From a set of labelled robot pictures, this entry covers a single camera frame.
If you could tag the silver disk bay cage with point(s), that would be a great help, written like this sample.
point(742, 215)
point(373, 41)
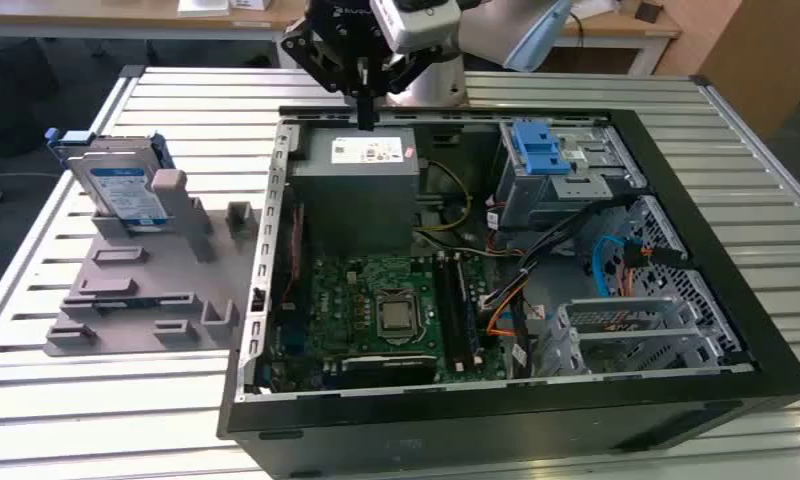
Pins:
point(634, 334)

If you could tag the grey parts rack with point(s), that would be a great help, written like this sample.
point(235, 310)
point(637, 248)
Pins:
point(147, 280)

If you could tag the black PC case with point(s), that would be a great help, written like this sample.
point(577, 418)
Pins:
point(507, 440)

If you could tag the hard disk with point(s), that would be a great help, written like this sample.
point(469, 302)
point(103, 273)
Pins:
point(123, 190)

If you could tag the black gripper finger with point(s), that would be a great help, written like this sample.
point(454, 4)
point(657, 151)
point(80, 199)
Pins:
point(363, 100)
point(374, 100)

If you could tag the green motherboard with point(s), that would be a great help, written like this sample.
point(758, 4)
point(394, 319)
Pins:
point(334, 300)

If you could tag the grey power supply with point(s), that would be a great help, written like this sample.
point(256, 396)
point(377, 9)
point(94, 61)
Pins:
point(354, 210)

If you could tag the wooden desk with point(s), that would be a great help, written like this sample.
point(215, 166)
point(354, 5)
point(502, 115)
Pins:
point(174, 21)

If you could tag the blue plastic drive latch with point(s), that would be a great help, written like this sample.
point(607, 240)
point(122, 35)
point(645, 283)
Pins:
point(541, 150)

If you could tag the wooden cabinet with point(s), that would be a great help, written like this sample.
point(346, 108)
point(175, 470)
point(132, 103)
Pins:
point(761, 50)

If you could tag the black graphics card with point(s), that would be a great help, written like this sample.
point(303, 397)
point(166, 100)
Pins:
point(387, 367)

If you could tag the white box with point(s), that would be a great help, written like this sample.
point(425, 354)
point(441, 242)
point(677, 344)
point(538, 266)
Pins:
point(203, 5)
point(250, 4)

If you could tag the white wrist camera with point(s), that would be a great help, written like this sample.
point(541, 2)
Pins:
point(421, 25)

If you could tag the silver optical drive cage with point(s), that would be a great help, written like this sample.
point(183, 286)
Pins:
point(574, 195)

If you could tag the black RAM slot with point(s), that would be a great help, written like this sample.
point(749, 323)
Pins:
point(466, 310)
point(474, 310)
point(458, 310)

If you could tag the silver CPU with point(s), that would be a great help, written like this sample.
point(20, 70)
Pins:
point(398, 317)

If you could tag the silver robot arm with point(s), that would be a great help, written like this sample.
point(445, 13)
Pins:
point(441, 80)

